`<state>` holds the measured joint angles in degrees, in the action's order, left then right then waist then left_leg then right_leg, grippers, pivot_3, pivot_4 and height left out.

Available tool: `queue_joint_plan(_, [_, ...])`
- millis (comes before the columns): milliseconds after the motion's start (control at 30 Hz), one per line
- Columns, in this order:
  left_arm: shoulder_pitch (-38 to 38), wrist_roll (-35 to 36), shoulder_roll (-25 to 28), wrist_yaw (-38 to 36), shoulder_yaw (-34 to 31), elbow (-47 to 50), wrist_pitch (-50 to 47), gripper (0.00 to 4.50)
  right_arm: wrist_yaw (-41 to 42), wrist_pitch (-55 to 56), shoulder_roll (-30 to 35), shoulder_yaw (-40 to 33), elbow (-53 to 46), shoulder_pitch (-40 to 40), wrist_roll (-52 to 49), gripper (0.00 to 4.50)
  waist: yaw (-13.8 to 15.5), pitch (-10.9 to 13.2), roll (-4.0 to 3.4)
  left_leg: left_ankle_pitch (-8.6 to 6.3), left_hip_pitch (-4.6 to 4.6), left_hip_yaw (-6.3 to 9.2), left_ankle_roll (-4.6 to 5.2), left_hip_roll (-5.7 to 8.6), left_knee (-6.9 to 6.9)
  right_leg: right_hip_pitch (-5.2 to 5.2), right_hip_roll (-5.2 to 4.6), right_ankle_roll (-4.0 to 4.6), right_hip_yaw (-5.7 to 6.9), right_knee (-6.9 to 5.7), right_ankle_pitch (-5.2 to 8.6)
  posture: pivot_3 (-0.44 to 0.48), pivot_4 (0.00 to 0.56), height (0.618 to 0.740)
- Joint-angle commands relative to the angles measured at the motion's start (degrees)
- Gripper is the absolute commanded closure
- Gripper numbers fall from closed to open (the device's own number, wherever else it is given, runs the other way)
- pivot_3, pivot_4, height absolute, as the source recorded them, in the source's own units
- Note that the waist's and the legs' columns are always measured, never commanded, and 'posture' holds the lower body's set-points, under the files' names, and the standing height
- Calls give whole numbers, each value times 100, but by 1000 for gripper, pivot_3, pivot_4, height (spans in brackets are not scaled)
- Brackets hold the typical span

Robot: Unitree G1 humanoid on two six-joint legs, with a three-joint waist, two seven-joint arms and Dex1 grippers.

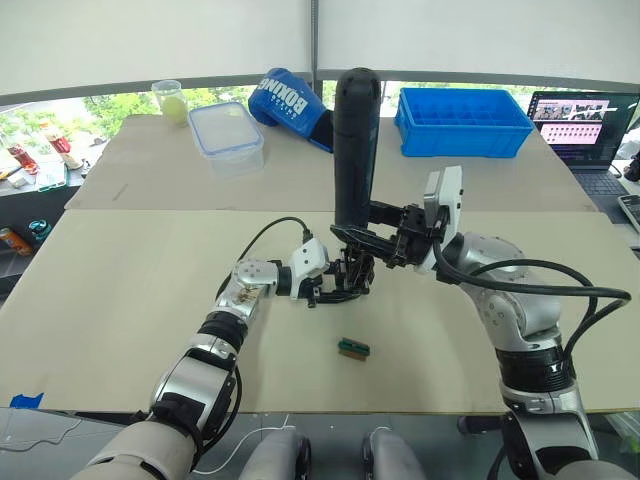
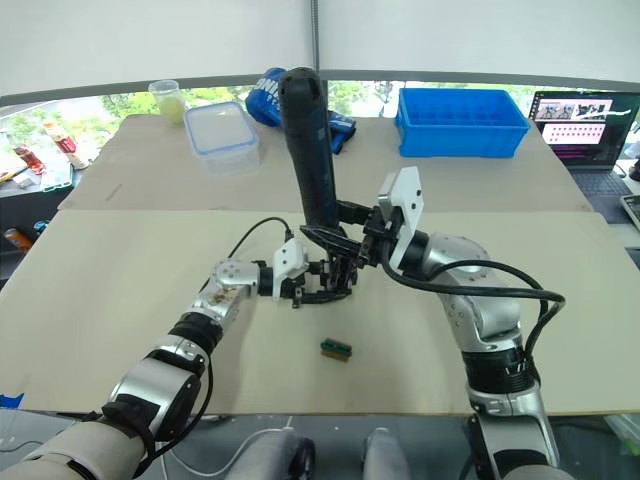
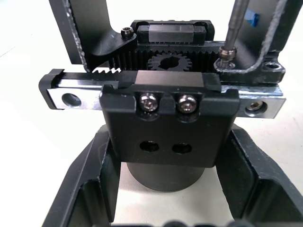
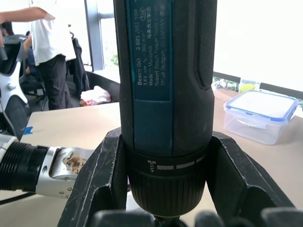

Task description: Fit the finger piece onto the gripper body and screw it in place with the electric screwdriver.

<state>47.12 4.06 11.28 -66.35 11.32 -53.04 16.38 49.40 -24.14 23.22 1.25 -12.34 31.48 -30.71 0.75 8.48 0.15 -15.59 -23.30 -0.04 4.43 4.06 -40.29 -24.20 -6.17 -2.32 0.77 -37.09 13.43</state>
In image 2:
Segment blue plastic compartment bin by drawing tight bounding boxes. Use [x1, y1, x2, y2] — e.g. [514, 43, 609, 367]
[395, 87, 532, 159]

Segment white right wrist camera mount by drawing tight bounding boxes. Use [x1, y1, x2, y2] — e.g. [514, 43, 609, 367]
[377, 167, 426, 272]

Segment open laptop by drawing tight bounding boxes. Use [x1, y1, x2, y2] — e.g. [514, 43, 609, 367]
[528, 89, 640, 224]

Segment thin white cable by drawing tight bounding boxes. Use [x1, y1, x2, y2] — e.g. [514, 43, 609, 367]
[160, 427, 296, 479]

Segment grey rounded robot leg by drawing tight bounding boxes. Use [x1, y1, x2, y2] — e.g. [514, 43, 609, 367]
[360, 427, 414, 480]
[227, 429, 317, 480]

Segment small green finger piece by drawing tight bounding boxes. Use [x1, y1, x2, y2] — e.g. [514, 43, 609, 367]
[319, 338, 354, 360]

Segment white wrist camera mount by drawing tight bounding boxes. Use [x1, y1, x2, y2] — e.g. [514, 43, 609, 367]
[272, 238, 309, 301]
[377, 167, 426, 272]

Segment brown cardboard sheet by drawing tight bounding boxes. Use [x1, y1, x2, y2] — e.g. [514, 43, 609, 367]
[56, 113, 594, 214]

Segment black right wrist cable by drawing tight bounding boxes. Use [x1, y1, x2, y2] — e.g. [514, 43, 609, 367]
[378, 249, 567, 384]

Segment clear plastic cup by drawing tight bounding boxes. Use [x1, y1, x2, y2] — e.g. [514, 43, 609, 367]
[147, 79, 187, 125]

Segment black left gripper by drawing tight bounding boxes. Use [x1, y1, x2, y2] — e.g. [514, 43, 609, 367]
[281, 259, 354, 310]

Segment black electric screwdriver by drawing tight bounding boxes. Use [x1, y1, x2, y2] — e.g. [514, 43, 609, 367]
[277, 66, 347, 232]

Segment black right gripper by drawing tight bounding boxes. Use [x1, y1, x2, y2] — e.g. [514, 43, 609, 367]
[299, 199, 405, 271]

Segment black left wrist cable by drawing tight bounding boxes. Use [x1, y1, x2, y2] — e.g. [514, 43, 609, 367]
[230, 216, 294, 262]

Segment clear food container blue lid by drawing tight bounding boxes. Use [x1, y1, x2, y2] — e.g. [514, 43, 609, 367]
[182, 101, 262, 179]

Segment grey window post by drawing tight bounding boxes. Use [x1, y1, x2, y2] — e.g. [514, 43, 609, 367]
[309, 0, 322, 81]

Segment red labelled bottle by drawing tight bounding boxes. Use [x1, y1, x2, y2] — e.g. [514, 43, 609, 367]
[13, 143, 47, 174]
[42, 122, 91, 169]

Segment white keyboard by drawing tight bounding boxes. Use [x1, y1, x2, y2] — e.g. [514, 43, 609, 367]
[619, 193, 640, 226]

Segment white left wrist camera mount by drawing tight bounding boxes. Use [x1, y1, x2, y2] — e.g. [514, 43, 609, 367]
[272, 238, 309, 301]

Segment orange drink can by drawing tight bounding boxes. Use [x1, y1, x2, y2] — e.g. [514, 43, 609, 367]
[3, 227, 35, 250]

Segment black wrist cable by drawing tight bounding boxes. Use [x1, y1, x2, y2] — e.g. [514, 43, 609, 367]
[378, 249, 567, 384]
[230, 216, 294, 262]

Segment blue printed bag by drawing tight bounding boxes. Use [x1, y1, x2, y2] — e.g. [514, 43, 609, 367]
[244, 67, 358, 155]

